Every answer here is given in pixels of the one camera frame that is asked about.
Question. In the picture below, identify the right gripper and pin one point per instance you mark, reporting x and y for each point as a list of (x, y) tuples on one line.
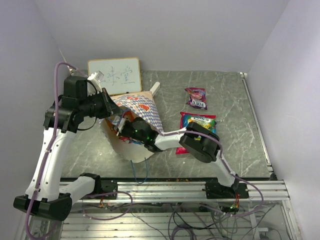
[(122, 134)]

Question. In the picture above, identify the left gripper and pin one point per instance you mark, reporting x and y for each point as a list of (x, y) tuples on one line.
[(114, 108)]

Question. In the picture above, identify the red Skittles bag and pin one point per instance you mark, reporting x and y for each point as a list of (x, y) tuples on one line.
[(126, 140)]

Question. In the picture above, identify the blue M&M's bag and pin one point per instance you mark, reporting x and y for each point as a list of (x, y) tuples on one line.
[(136, 142)]

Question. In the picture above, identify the checkered paper bag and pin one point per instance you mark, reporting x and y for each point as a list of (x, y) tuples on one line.
[(142, 105)]

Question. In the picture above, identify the red chips bag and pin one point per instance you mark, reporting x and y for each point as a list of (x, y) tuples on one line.
[(181, 150)]

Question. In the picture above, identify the purple snack bag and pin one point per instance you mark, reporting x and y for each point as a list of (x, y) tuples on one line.
[(197, 98)]

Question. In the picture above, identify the green Fox's candy bag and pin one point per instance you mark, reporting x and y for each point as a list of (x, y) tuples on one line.
[(206, 121)]

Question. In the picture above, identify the orange yellow snack bag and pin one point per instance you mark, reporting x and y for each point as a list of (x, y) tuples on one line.
[(128, 116)]

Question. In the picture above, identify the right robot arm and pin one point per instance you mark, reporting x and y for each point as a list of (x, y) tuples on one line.
[(200, 142)]

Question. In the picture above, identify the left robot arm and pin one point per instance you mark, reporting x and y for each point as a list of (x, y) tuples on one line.
[(82, 97)]

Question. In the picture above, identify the small whiteboard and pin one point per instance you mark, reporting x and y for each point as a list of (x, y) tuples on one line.
[(120, 75)]

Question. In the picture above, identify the white board eraser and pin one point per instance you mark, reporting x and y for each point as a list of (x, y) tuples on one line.
[(154, 89)]

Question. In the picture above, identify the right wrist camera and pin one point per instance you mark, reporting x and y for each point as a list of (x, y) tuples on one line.
[(119, 127)]

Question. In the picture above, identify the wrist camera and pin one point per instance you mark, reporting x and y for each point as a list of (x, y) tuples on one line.
[(119, 127), (96, 78)]

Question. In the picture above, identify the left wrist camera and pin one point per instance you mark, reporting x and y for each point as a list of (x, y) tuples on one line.
[(96, 78)]

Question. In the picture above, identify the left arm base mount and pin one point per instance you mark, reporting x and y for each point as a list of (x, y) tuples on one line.
[(103, 186)]

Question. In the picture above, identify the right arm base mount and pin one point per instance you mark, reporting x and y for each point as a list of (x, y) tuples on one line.
[(215, 190)]

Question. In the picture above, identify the aluminium frame rail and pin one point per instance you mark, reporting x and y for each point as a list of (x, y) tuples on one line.
[(152, 192)]

